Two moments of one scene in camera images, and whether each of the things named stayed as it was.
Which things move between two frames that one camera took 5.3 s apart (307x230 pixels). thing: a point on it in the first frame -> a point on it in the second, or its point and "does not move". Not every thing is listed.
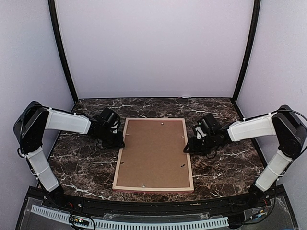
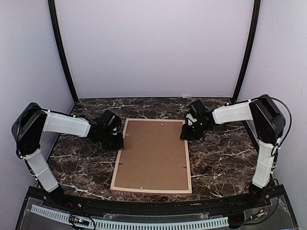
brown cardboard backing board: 154,154 does not move
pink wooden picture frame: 153,159 does not move
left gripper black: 119,143 does not move
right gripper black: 193,148 -> 187,134
